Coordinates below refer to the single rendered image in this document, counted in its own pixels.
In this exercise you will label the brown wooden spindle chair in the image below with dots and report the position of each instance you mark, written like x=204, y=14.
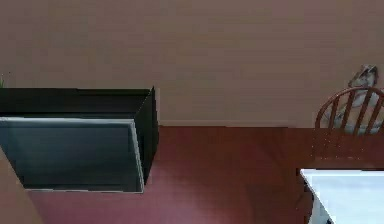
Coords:
x=348, y=146

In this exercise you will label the grey sitting animal statue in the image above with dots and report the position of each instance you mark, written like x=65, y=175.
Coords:
x=363, y=78

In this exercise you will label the white table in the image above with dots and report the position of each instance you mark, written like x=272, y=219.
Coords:
x=350, y=196

